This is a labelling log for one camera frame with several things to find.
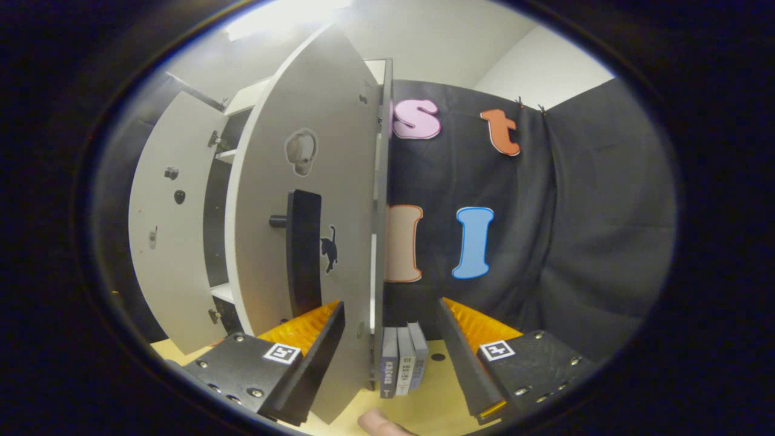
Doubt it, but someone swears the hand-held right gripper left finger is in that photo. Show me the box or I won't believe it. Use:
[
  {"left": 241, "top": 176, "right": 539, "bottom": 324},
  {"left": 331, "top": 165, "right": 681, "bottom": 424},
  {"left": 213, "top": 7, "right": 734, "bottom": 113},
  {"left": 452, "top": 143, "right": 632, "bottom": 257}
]
[{"left": 182, "top": 301, "right": 346, "bottom": 426}]

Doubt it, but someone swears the white shoe cabinet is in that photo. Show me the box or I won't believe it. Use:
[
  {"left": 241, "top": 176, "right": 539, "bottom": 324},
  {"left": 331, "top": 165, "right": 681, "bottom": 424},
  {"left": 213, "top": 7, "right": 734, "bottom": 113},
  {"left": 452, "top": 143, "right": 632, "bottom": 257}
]
[{"left": 203, "top": 58, "right": 395, "bottom": 392}]

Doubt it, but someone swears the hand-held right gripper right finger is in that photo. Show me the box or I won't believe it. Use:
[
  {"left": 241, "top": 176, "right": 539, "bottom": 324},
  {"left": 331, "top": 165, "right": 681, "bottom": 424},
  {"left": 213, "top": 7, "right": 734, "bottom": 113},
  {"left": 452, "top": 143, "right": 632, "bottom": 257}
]
[{"left": 437, "top": 298, "right": 597, "bottom": 424}]

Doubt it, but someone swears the light grey book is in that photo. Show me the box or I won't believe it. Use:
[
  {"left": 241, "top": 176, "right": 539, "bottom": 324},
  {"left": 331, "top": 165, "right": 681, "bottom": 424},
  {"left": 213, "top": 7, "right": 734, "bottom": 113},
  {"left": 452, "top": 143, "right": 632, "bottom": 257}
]
[{"left": 397, "top": 327, "right": 415, "bottom": 396}]

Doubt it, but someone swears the white cabinet door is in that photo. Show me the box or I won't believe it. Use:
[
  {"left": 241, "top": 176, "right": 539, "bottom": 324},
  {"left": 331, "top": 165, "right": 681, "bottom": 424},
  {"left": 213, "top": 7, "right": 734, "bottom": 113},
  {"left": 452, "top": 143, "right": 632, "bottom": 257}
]
[
  {"left": 128, "top": 91, "right": 228, "bottom": 357},
  {"left": 224, "top": 23, "right": 388, "bottom": 424}
]

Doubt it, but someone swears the black backdrop cloth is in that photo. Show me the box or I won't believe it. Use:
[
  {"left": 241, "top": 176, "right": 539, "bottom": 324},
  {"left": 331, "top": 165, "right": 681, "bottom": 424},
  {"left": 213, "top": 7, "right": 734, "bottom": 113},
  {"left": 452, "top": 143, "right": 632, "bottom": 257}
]
[{"left": 94, "top": 73, "right": 678, "bottom": 365}]

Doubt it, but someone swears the black right door handle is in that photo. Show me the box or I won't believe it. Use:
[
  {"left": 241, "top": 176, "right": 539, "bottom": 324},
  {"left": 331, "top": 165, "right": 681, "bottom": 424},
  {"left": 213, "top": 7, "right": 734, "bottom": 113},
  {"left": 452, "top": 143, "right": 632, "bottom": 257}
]
[{"left": 269, "top": 190, "right": 324, "bottom": 319}]

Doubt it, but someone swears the dark blue book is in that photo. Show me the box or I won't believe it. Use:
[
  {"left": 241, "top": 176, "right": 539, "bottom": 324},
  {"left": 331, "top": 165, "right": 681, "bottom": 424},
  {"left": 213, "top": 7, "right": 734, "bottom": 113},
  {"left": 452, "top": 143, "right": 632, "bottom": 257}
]
[{"left": 380, "top": 327, "right": 399, "bottom": 399}]

